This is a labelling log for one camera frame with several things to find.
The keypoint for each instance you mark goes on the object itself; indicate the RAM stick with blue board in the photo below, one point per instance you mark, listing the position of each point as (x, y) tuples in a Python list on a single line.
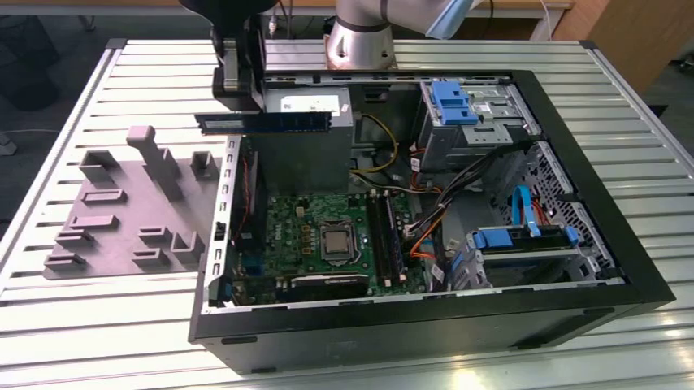
[(287, 122)]

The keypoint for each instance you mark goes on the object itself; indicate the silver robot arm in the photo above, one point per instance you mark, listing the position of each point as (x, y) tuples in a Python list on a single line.
[(358, 40)]

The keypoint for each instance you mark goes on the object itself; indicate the installed RAM stick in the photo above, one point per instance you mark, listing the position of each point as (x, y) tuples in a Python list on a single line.
[(394, 239)]

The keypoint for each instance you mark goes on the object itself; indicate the grey power supply unit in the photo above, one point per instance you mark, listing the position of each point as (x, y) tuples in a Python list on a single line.
[(303, 162)]

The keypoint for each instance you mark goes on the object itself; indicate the blue drive carrier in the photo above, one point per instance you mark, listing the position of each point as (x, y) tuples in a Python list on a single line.
[(453, 103)]

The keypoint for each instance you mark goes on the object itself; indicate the grey parts rack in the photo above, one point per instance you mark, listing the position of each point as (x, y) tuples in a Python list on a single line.
[(124, 219)]

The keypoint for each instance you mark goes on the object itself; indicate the green motherboard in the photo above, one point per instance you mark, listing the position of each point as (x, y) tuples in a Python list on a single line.
[(293, 243)]

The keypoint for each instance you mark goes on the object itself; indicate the silver drive cage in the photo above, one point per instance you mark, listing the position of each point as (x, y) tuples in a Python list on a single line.
[(487, 138)]

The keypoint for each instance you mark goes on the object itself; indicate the wooden desk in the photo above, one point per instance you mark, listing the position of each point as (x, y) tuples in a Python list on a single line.
[(521, 5)]

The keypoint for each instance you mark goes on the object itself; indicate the black graphics card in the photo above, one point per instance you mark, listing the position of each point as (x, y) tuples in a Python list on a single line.
[(325, 284)]

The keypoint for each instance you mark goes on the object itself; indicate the hard disk in blue carrier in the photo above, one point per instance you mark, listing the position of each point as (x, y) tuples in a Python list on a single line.
[(493, 239)]

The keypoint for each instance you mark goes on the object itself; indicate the brown wooden cabinet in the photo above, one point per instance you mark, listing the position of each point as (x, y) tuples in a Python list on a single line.
[(640, 40)]

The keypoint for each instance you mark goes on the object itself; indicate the black PC case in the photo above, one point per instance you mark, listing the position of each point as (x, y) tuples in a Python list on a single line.
[(379, 337)]

